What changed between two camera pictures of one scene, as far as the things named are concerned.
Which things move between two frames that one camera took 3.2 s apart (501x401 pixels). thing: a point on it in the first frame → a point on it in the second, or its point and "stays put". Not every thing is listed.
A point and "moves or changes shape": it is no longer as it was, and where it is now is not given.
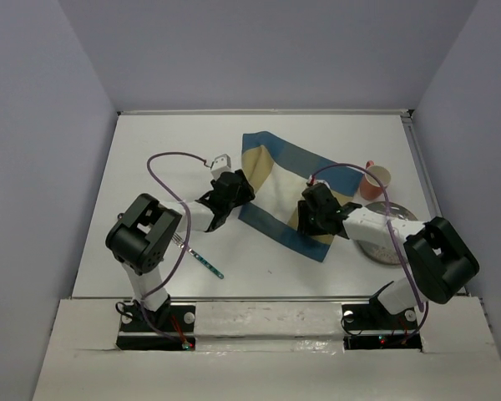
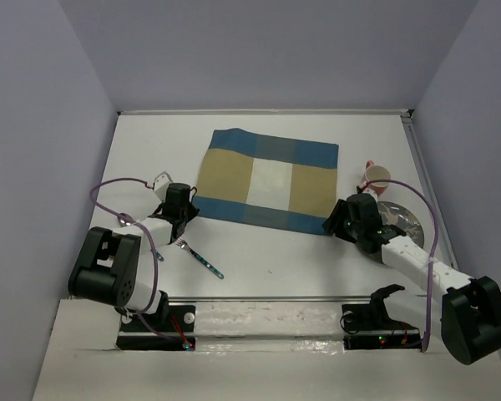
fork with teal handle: [180, 243] stays put
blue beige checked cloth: [279, 172] moves or changes shape
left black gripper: [245, 192] → [191, 212]
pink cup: [370, 186] stays put
